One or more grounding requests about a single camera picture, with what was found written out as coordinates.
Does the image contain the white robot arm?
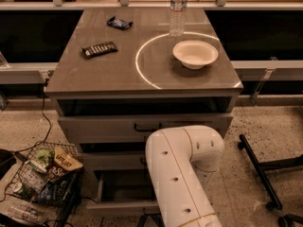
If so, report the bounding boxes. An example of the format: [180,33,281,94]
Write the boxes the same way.
[145,126,224,227]

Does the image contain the grey drawer cabinet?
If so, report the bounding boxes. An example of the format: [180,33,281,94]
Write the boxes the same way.
[44,7,244,182]

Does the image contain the white paper bowl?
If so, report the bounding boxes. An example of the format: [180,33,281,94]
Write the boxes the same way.
[172,41,219,70]

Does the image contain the dark chocolate bar wrapper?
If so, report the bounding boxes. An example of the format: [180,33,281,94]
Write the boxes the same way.
[81,42,117,60]

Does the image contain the blue snack bar wrapper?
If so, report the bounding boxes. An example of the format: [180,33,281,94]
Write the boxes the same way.
[107,16,133,30]

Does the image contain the clear plastic water bottle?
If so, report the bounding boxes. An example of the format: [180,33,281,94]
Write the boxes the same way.
[169,0,187,37]

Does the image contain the yellow chip bag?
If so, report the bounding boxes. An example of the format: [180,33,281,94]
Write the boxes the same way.
[54,147,83,171]

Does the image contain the dark red snack bag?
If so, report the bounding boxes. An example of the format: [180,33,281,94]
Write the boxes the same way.
[48,166,67,183]

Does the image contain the green snack bag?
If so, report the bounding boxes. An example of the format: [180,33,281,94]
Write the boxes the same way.
[34,148,54,168]

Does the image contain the green can in basket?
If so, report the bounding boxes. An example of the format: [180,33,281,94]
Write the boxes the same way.
[12,182,35,201]

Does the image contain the plastic bottle on floor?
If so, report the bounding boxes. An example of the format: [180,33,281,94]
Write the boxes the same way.
[9,204,46,225]

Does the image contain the black chair base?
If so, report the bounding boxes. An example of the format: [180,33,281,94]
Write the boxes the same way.
[238,134,303,227]

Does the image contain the black cable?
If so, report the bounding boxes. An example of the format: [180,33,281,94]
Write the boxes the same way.
[0,79,53,203]

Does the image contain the black wire basket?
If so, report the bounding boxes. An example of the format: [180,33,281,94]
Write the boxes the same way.
[6,142,83,227]

